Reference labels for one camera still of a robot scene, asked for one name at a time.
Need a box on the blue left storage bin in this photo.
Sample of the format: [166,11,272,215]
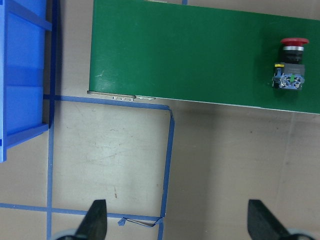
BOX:
[0,0,52,162]

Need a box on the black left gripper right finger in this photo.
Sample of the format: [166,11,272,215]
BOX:
[247,199,291,240]

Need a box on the green conveyor belt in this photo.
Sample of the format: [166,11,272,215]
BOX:
[89,0,320,114]

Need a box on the red push button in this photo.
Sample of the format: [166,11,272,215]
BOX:
[272,37,310,91]

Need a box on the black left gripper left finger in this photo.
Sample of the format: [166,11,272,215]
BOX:
[73,199,108,240]

